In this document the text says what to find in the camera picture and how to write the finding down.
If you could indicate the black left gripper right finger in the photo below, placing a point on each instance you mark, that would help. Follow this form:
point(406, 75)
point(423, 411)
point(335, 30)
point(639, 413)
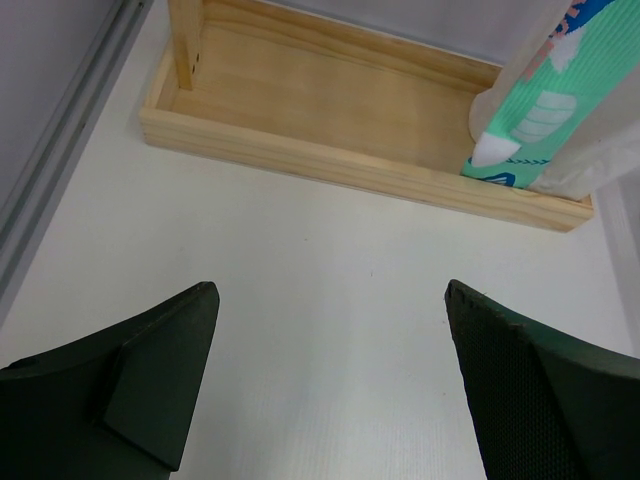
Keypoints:
point(544, 404)

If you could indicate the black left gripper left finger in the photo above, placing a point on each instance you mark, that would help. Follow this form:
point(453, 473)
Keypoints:
point(116, 404)

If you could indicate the white cloth on hanger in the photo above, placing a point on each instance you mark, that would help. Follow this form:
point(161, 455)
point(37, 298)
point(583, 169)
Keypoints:
point(575, 125)

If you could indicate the aluminium corner profile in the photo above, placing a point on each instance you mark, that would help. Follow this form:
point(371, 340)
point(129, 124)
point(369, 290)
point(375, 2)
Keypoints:
point(59, 60)

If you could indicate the wooden drying rack frame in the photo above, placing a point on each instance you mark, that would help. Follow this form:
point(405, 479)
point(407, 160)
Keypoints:
point(279, 89)

